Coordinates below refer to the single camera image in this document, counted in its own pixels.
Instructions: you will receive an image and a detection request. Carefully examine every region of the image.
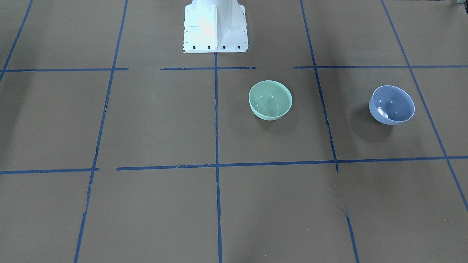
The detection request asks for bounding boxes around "blue bowl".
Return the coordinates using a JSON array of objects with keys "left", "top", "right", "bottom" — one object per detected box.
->
[{"left": 368, "top": 85, "right": 416, "bottom": 125}]

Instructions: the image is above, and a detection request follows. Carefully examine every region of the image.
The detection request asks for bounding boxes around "green bowl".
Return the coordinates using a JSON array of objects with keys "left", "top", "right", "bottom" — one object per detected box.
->
[{"left": 248, "top": 80, "right": 293, "bottom": 121}]

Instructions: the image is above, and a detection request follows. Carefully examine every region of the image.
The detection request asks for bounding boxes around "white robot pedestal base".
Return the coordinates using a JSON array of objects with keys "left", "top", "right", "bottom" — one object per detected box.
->
[{"left": 183, "top": 0, "right": 249, "bottom": 53}]

